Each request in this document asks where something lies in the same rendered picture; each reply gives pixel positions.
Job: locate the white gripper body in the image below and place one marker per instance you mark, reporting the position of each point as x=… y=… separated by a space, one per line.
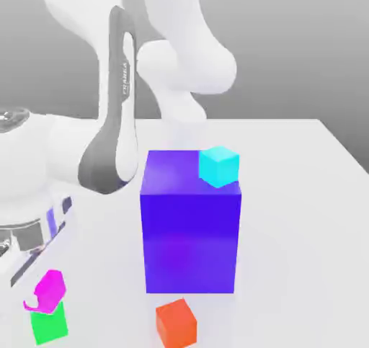
x=43 y=263

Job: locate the small magenta cube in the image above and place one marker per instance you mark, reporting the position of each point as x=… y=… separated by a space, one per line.
x=50 y=291

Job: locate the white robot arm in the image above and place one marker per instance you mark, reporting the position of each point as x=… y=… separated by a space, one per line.
x=72 y=140

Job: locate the small green cube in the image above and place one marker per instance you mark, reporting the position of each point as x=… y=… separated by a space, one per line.
x=49 y=327

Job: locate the small orange cube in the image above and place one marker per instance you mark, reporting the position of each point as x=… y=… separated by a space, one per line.
x=176 y=325

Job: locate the small cyan cube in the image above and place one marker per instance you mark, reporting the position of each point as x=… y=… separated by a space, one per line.
x=219 y=166

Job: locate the large purple box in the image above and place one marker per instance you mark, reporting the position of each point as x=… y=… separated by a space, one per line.
x=190 y=238

